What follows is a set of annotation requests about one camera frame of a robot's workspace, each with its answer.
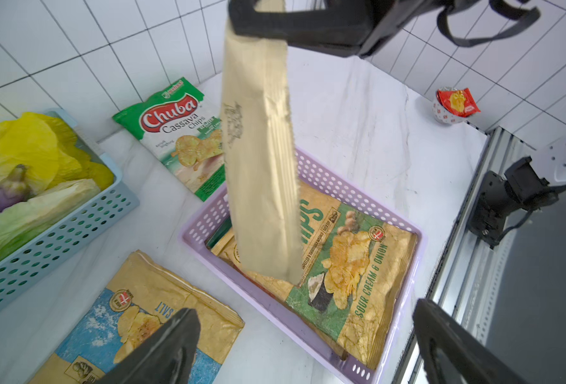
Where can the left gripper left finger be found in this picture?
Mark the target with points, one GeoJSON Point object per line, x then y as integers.
{"type": "Point", "coordinates": [165, 357]}

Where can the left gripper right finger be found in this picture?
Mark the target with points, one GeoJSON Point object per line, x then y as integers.
{"type": "Point", "coordinates": [451, 354]}

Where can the yellow lettuce toy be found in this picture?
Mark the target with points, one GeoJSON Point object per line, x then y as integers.
{"type": "Point", "coordinates": [47, 147]}

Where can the aluminium rail frame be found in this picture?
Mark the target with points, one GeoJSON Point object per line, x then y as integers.
{"type": "Point", "coordinates": [481, 286]}

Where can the blue plastic basket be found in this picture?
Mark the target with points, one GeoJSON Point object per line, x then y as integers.
{"type": "Point", "coordinates": [43, 254]}

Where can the beige red cassava chips bag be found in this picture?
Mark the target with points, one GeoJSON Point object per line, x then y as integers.
{"type": "Point", "coordinates": [260, 161]}

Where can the purple plastic basket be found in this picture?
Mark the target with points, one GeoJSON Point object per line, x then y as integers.
{"type": "Point", "coordinates": [215, 210]}

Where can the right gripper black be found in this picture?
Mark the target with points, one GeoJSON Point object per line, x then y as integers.
{"type": "Point", "coordinates": [339, 28]}

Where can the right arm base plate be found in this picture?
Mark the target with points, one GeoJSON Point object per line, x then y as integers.
{"type": "Point", "coordinates": [494, 203]}

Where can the purple eggplant toy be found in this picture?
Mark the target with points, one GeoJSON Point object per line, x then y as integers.
{"type": "Point", "coordinates": [14, 188]}

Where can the blue salt chips bag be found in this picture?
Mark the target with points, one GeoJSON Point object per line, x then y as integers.
{"type": "Point", "coordinates": [139, 299]}

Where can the small red snack packet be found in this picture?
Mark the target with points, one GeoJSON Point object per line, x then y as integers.
{"type": "Point", "coordinates": [452, 106]}

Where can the sour cream onion chips bag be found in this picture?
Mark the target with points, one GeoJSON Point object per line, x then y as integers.
{"type": "Point", "coordinates": [354, 266]}

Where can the green Chuba cassava chips bag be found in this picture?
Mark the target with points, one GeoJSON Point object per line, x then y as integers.
{"type": "Point", "coordinates": [182, 129]}

